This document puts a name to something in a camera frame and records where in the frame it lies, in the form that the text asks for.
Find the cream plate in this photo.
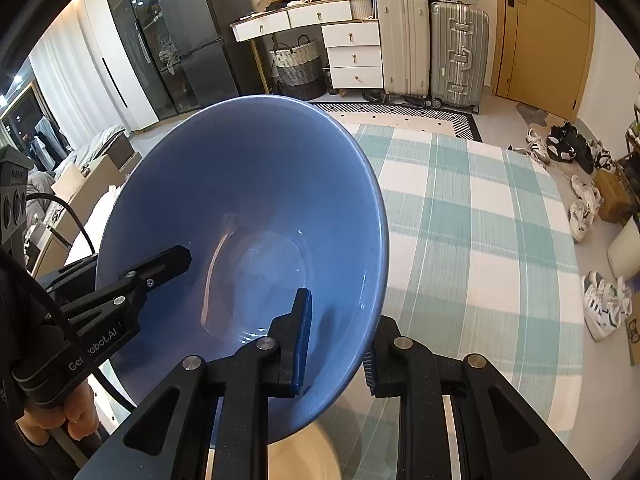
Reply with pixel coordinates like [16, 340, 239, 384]
[267, 417, 346, 480]

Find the white trash bin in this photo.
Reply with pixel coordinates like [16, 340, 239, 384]
[607, 220, 640, 278]

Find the silver suitcase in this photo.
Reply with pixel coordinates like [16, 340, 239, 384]
[429, 1, 491, 113]

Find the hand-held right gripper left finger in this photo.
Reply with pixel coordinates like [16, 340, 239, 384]
[75, 287, 315, 480]

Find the cardboard box with cat print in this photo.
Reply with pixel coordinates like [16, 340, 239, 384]
[622, 290, 640, 356]

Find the scattered pile of sneakers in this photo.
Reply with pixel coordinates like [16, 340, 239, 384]
[510, 121, 618, 243]

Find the dark glass display cabinet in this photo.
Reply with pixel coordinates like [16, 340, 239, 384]
[102, 0, 201, 121]

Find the wooden door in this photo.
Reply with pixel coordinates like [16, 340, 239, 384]
[492, 0, 598, 123]

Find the white vanity desk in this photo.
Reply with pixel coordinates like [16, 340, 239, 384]
[230, 0, 381, 96]

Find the black and white patterned rug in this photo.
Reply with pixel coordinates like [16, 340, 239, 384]
[310, 101, 483, 143]

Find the black cable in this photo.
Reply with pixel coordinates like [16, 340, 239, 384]
[25, 192, 138, 408]

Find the small brown mat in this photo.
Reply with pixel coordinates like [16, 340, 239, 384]
[515, 102, 548, 128]

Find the dark grey fridge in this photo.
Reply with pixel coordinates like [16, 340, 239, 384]
[154, 0, 261, 111]

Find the person's left hand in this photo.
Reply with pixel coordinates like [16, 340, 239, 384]
[17, 382, 101, 446]

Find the grey sofa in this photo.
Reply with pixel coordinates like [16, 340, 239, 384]
[65, 125, 133, 171]

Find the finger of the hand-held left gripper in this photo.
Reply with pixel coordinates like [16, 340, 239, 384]
[50, 245, 193, 333]
[35, 254, 101, 293]

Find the white drawer chest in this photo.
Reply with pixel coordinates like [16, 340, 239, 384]
[321, 21, 385, 90]

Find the white wardrobe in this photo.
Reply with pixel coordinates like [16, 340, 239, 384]
[75, 0, 161, 133]

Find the tan cardboard box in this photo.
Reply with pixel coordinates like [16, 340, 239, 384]
[50, 152, 143, 221]

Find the small brown cardboard box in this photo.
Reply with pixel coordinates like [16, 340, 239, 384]
[592, 167, 635, 223]

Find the blue bowl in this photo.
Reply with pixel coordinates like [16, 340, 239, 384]
[95, 94, 391, 445]

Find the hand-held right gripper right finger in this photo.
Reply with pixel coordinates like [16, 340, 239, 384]
[364, 315, 591, 480]

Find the white curtain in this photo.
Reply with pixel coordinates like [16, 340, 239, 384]
[27, 15, 108, 151]

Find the white suitcase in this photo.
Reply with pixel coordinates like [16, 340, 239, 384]
[376, 0, 432, 101]

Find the metal shoe rack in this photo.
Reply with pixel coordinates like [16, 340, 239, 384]
[616, 105, 640, 183]

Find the white and green sneaker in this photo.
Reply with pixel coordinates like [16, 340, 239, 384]
[585, 290, 632, 343]
[582, 271, 621, 311]

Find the woven laundry basket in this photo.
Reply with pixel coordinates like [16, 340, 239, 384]
[269, 35, 327, 102]

